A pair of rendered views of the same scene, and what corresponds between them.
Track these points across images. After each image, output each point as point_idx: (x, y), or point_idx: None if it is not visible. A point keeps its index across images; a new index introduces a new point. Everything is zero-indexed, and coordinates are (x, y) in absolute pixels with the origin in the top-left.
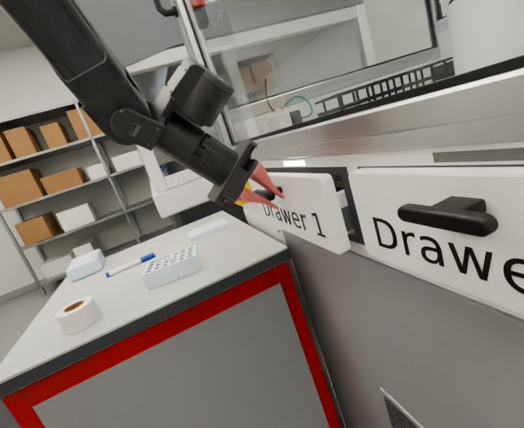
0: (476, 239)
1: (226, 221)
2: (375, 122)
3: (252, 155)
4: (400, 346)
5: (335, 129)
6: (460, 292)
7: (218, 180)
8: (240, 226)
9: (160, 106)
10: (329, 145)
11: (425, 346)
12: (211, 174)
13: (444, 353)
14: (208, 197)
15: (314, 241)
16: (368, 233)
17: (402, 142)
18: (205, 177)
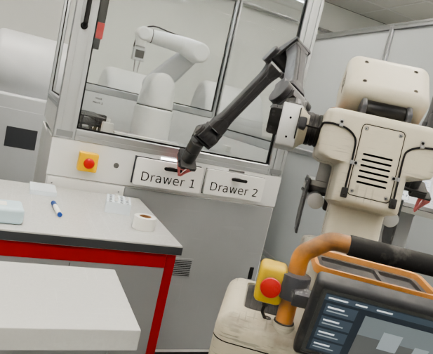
0: (235, 185)
1: (48, 184)
2: (219, 159)
3: (126, 146)
4: (193, 226)
5: (204, 156)
6: (222, 199)
7: (193, 162)
8: (65, 189)
9: None
10: (198, 159)
11: (205, 220)
12: (195, 159)
13: (210, 220)
14: (184, 166)
15: (184, 190)
16: (206, 186)
17: (224, 165)
18: (192, 160)
